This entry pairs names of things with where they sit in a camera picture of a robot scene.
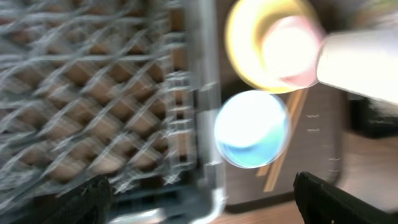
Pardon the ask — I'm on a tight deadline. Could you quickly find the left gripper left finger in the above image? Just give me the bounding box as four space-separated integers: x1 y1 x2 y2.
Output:
12 175 113 224

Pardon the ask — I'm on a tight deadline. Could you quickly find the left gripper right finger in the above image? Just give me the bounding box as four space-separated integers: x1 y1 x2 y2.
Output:
294 172 397 224

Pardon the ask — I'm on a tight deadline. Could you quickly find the light blue bowl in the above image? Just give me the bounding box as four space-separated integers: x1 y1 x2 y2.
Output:
214 90 290 169

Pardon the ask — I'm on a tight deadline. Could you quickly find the pink white bowl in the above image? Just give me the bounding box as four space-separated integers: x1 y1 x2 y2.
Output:
262 16 324 88

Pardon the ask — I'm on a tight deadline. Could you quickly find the pale green cup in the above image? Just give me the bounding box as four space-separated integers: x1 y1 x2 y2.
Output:
215 90 287 147

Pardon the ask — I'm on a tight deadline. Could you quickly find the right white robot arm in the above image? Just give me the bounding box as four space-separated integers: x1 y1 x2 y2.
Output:
317 29 397 103

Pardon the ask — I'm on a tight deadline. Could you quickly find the grey plastic dishwasher rack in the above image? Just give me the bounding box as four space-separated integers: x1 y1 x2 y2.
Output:
1 0 226 223

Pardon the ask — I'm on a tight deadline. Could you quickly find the lower wooden chopstick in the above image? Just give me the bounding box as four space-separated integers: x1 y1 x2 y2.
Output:
263 88 308 192

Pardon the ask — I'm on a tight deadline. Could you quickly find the wooden chopstick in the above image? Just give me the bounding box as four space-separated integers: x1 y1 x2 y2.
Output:
256 90 303 177
263 88 308 192

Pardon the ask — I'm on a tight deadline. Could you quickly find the dark brown serving tray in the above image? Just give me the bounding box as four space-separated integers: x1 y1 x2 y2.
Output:
214 0 398 214

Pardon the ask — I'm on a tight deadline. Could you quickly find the upper wooden chopstick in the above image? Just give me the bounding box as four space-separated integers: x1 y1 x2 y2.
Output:
256 90 303 177

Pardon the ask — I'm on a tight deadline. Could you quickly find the yellow round plate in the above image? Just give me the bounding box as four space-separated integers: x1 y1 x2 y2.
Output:
224 0 318 94

